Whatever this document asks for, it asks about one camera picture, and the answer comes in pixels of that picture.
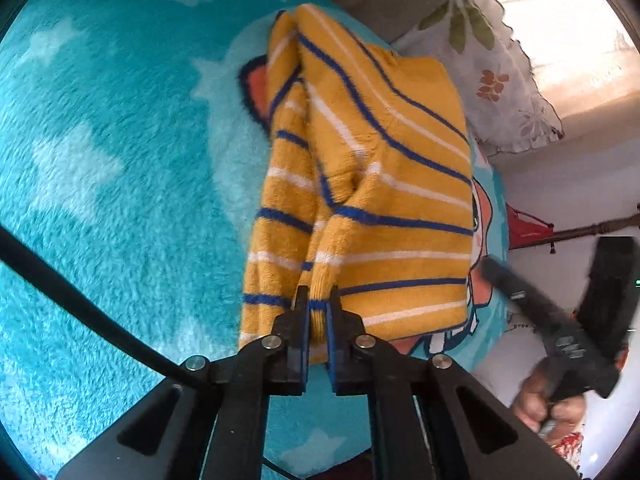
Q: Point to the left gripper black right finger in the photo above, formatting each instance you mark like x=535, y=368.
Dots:
x=430, y=419

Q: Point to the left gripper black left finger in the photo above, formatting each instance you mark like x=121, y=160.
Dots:
x=215, y=430

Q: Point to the yellow striped knit sweater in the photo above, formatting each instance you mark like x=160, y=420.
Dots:
x=368, y=189

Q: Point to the person's right hand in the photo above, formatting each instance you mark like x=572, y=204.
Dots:
x=532, y=407

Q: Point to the red cloth item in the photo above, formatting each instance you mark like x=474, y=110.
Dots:
x=525, y=228

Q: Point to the white leaf print pillow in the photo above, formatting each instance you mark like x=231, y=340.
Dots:
x=494, y=77

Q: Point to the dark wooden rail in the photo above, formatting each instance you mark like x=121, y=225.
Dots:
x=601, y=228

